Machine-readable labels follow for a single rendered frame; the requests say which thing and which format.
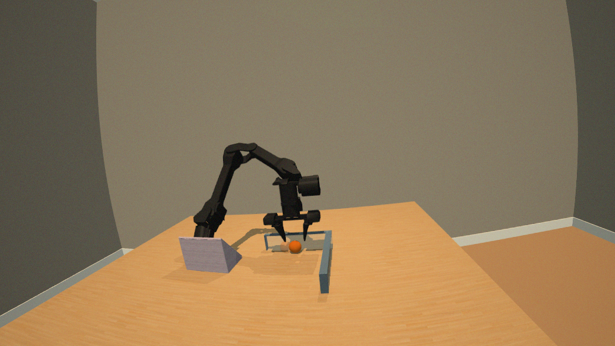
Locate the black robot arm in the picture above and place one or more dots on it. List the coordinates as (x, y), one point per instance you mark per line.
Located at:
(213, 212)

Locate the clear l-shaped low wall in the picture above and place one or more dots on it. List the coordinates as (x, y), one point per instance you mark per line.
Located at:
(313, 241)

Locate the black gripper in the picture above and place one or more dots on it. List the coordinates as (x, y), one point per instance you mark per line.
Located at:
(290, 208)

